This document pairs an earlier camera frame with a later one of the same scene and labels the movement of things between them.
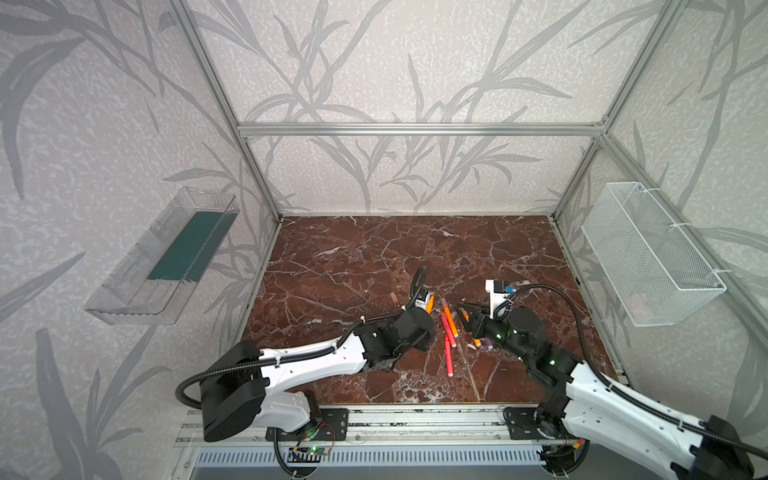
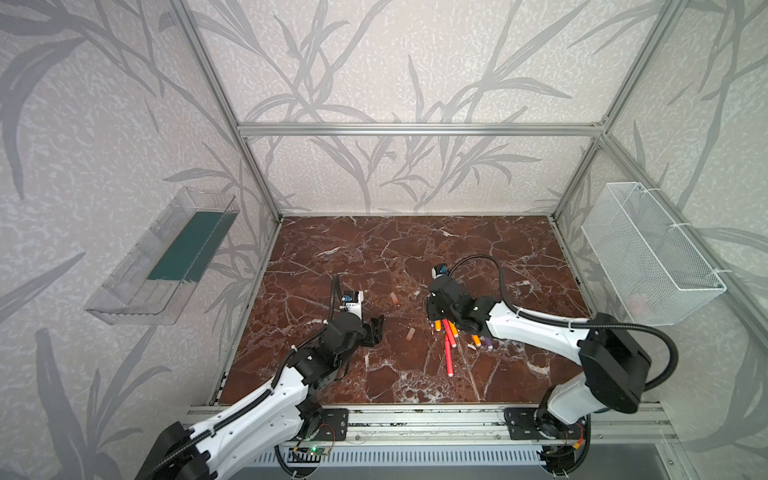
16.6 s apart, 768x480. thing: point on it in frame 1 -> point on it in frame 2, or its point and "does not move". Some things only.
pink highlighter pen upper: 448,329 does not move
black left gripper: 414,306 -> 369,328
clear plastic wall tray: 152,285 does not move
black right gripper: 481,315 -> 444,309
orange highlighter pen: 450,320 does not move
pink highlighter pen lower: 449,356 does not move
